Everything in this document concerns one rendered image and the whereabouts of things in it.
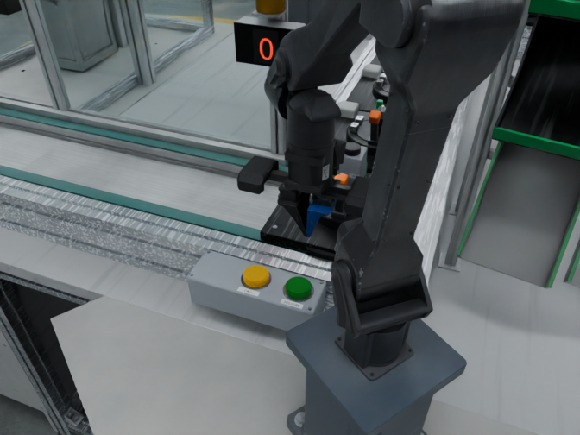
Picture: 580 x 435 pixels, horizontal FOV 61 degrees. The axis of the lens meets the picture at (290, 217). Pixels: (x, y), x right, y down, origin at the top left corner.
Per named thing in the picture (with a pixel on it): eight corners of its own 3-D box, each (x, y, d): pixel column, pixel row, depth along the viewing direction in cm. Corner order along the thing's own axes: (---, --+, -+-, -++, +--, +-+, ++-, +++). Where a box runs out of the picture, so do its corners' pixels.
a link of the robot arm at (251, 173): (380, 165, 56) (391, 139, 61) (230, 136, 61) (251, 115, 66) (373, 222, 61) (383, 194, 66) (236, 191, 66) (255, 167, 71)
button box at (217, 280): (312, 339, 76) (312, 312, 72) (190, 302, 81) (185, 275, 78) (325, 306, 81) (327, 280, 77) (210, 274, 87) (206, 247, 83)
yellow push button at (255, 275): (262, 294, 76) (262, 285, 75) (239, 287, 77) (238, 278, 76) (273, 276, 79) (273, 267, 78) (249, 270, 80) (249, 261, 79)
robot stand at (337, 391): (350, 518, 60) (367, 435, 47) (284, 423, 70) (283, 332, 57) (435, 451, 66) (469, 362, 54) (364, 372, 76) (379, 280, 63)
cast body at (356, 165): (356, 193, 84) (360, 158, 79) (331, 188, 85) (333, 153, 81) (368, 168, 90) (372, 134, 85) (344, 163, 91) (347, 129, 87)
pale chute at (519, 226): (547, 289, 72) (551, 288, 68) (457, 257, 77) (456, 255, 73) (614, 110, 73) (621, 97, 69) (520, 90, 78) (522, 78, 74)
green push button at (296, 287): (306, 306, 74) (306, 298, 73) (281, 299, 75) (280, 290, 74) (314, 288, 77) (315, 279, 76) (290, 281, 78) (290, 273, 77)
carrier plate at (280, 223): (398, 275, 79) (400, 266, 78) (260, 240, 86) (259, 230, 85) (422, 192, 97) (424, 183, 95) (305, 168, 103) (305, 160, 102)
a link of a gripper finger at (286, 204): (301, 208, 64) (316, 183, 68) (275, 202, 65) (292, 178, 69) (301, 249, 68) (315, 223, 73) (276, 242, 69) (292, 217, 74)
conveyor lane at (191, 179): (391, 312, 85) (399, 270, 79) (9, 205, 108) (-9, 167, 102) (419, 214, 106) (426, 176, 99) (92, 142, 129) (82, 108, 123)
